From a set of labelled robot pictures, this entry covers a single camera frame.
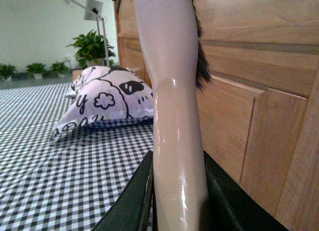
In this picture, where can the small potted plant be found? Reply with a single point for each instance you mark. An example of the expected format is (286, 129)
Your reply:
(6, 71)
(36, 69)
(60, 68)

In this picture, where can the wooden bed headboard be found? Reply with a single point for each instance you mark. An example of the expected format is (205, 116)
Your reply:
(257, 93)

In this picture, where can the grey hand brush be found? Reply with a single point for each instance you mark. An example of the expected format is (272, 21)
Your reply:
(169, 42)

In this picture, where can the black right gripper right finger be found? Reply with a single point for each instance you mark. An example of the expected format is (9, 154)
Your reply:
(232, 209)

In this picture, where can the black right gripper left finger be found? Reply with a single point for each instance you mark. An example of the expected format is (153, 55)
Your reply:
(132, 209)

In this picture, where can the white floor lamp stand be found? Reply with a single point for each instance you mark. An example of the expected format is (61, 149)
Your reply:
(92, 12)

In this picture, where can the large potted green plant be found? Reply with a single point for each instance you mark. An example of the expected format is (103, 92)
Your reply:
(90, 47)

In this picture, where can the cartoon print pillow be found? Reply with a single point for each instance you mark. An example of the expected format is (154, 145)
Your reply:
(110, 96)

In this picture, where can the black white checkered bedsheet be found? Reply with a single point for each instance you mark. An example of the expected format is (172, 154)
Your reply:
(67, 184)

